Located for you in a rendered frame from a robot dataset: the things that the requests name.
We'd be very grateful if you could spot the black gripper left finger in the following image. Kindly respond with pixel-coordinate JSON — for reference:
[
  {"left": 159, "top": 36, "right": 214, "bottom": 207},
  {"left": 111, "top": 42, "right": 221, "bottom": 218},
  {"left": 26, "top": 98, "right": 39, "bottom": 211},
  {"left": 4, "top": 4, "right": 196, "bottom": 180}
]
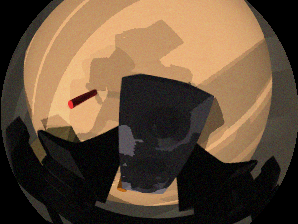
[{"left": 37, "top": 127, "right": 120, "bottom": 204}]

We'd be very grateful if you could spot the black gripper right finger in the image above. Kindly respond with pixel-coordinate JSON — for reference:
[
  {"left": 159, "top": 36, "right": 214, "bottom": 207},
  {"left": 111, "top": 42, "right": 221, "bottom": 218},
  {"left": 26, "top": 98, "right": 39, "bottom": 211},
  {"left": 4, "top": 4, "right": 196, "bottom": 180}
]
[{"left": 177, "top": 144, "right": 258, "bottom": 212}]

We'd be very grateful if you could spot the dark red peg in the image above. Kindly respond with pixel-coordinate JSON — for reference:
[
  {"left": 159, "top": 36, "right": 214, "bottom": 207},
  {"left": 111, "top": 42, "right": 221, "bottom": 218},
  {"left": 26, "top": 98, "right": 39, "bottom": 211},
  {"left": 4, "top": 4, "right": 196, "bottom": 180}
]
[{"left": 68, "top": 89, "right": 97, "bottom": 108}]

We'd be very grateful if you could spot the orange cylinder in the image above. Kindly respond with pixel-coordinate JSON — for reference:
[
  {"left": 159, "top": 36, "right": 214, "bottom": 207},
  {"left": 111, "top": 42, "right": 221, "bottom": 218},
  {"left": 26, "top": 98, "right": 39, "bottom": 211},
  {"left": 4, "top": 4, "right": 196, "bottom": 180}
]
[{"left": 117, "top": 177, "right": 126, "bottom": 192}]

